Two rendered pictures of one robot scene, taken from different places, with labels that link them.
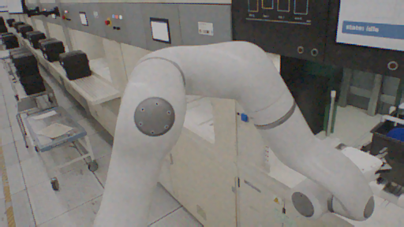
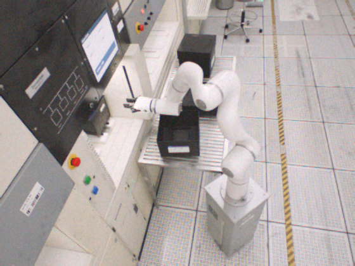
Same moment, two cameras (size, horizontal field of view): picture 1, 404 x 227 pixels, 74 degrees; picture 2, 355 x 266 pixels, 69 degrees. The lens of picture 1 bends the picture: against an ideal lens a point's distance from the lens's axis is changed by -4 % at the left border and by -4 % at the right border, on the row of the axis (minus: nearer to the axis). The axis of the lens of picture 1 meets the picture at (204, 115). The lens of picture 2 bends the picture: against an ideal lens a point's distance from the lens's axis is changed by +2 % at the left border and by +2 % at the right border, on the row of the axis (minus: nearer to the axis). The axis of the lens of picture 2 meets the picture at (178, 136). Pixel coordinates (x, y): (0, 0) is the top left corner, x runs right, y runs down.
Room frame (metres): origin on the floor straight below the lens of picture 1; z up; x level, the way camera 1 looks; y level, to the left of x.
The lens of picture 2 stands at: (1.10, 0.62, 2.19)
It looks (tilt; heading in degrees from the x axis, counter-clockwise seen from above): 50 degrees down; 233
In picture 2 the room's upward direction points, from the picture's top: 9 degrees counter-clockwise
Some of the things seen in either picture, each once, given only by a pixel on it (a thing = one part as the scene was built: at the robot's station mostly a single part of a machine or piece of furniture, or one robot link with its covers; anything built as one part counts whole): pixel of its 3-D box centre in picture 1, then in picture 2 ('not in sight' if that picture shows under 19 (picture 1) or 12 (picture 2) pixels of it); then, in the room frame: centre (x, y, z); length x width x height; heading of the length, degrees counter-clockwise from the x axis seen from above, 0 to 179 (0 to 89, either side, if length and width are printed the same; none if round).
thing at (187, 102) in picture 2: not in sight; (201, 97); (0.00, -0.46, 0.83); 0.29 x 0.29 x 0.13; 38
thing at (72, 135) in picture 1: (60, 141); not in sight; (2.52, 1.55, 0.24); 0.97 x 0.52 x 0.48; 38
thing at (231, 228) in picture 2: not in sight; (232, 216); (0.44, 0.23, 0.38); 0.28 x 0.28 x 0.76; 81
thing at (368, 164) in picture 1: (353, 166); (144, 104); (0.56, -0.37, 1.19); 0.11 x 0.10 x 0.07; 123
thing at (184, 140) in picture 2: not in sight; (179, 133); (0.40, -0.30, 0.85); 0.28 x 0.28 x 0.17; 44
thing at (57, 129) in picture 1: (54, 129); not in sight; (2.36, 1.47, 0.47); 0.31 x 0.23 x 0.02; 57
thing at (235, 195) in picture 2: not in sight; (237, 183); (0.44, 0.23, 0.85); 0.19 x 0.19 x 0.18
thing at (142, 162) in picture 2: not in sight; (196, 130); (0.02, -0.52, 0.38); 1.30 x 0.60 x 0.76; 36
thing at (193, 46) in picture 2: not in sight; (197, 56); (-0.32, -0.81, 0.89); 0.29 x 0.29 x 0.25; 31
